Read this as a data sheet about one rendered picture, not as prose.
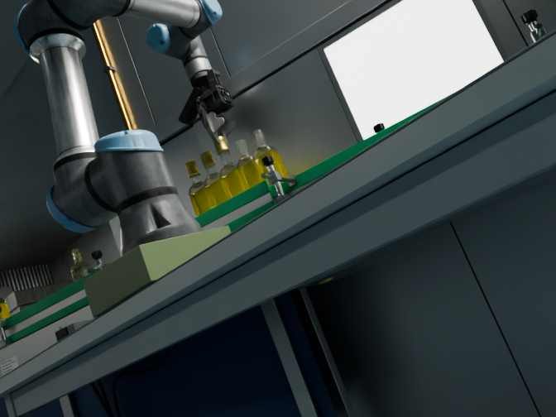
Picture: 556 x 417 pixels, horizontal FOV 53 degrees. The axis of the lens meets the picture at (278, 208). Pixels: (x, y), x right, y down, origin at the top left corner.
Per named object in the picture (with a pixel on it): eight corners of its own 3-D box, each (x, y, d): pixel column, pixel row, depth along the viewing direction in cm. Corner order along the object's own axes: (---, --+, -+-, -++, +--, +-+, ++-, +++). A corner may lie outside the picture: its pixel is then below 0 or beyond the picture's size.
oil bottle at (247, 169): (286, 222, 154) (259, 152, 158) (276, 222, 149) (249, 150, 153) (270, 230, 156) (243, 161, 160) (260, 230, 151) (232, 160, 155)
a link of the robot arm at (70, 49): (95, 208, 101) (43, -33, 116) (47, 238, 108) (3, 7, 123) (145, 213, 111) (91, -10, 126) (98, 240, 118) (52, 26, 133)
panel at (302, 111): (518, 75, 140) (459, -36, 147) (517, 72, 137) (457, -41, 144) (233, 221, 175) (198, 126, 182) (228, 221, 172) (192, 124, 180)
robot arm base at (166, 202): (163, 238, 92) (143, 184, 94) (107, 269, 100) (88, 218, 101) (218, 229, 105) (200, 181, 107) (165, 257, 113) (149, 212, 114)
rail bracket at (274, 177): (308, 203, 143) (289, 159, 146) (279, 199, 128) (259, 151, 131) (298, 208, 144) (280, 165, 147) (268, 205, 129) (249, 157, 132)
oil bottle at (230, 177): (268, 230, 155) (242, 161, 160) (258, 230, 150) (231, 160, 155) (251, 238, 158) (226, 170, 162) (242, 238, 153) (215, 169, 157)
